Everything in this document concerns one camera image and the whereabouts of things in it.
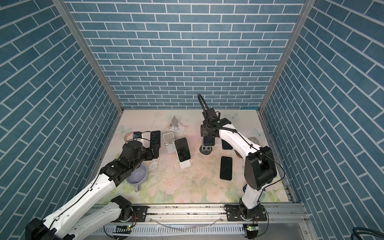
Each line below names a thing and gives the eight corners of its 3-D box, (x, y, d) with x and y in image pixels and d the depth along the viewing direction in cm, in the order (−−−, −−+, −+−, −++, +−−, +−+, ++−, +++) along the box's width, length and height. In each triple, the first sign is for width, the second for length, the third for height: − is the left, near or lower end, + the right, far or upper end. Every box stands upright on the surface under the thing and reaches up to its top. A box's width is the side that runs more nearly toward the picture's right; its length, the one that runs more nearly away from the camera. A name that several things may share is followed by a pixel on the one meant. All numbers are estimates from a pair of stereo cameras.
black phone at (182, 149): (179, 165, 92) (177, 153, 80) (176, 153, 98) (174, 140, 86) (191, 161, 94) (190, 149, 82) (187, 150, 99) (186, 137, 87)
